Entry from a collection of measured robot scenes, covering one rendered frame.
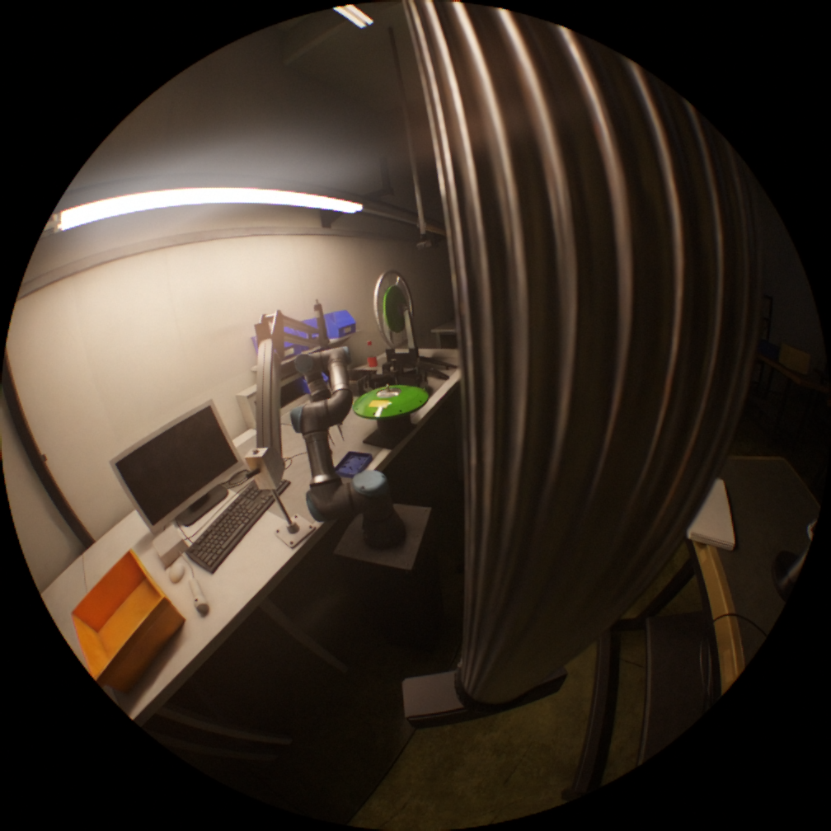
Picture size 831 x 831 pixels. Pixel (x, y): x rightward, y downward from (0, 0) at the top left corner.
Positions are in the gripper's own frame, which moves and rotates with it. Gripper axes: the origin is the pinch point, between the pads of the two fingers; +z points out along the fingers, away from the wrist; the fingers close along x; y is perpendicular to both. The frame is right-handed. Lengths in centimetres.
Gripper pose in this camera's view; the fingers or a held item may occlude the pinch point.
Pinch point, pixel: (339, 443)
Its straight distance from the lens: 102.7
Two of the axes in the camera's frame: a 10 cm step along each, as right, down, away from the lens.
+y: 5.0, -1.6, -8.5
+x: 7.7, -3.6, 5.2
